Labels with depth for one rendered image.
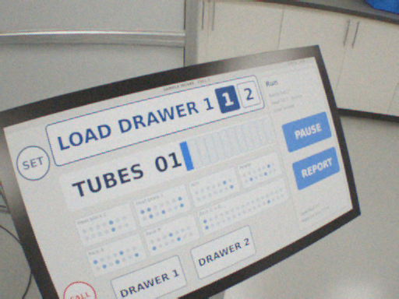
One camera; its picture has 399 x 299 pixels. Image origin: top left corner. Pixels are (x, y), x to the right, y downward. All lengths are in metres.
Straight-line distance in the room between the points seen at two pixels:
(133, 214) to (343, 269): 1.47
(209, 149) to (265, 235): 0.15
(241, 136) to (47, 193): 0.27
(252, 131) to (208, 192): 0.11
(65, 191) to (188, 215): 0.16
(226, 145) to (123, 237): 0.18
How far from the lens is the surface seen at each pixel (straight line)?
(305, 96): 0.55
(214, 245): 0.46
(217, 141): 0.45
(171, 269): 0.45
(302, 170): 0.53
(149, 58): 1.11
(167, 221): 0.43
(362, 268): 1.83
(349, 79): 2.67
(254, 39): 2.43
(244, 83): 0.49
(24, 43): 1.29
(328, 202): 0.57
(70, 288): 0.43
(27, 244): 0.42
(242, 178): 0.47
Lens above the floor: 1.39
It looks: 39 degrees down
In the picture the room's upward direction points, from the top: 2 degrees clockwise
